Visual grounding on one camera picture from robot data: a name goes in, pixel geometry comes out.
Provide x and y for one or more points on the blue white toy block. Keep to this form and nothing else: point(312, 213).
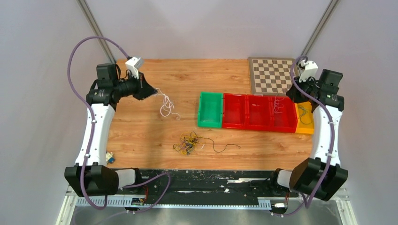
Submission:
point(110, 158)

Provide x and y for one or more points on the red bin middle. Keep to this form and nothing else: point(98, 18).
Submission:
point(259, 114)

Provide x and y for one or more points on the right aluminium corner post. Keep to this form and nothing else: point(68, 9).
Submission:
point(327, 14)

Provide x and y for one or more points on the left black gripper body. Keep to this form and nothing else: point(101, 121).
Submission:
point(134, 86)

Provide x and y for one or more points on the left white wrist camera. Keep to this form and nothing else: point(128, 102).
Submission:
point(133, 65)

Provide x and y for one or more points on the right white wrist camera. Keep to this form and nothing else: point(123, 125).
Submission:
point(306, 70)

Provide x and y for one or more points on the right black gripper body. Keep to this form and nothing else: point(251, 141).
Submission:
point(307, 86)

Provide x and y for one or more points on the wooden chessboard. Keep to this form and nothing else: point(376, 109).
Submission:
point(270, 76)

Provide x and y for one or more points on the left aluminium corner post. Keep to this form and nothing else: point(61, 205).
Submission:
point(96, 29)

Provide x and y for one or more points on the red bin right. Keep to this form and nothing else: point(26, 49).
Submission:
point(283, 113)

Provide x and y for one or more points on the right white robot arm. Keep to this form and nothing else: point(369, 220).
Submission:
point(321, 175)

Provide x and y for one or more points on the red bin left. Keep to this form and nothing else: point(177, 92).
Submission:
point(234, 112)

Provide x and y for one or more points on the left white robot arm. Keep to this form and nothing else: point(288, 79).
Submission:
point(90, 176)

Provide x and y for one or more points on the aluminium corner post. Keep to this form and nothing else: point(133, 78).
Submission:
point(96, 29)
point(327, 14)

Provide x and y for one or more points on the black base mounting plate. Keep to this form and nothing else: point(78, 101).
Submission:
point(207, 187)

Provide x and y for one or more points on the red bin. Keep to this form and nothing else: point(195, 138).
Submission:
point(259, 114)
point(234, 112)
point(283, 113)

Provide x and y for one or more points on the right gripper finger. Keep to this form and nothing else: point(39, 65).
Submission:
point(299, 97)
point(289, 93)

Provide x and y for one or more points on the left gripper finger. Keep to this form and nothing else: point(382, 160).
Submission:
point(146, 87)
point(143, 94)

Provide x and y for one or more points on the yellow plastic bin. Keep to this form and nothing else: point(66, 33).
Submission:
point(305, 122)

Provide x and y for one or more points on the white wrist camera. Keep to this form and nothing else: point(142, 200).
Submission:
point(133, 65)
point(306, 70)

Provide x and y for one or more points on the green plastic bin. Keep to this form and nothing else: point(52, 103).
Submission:
point(210, 109)

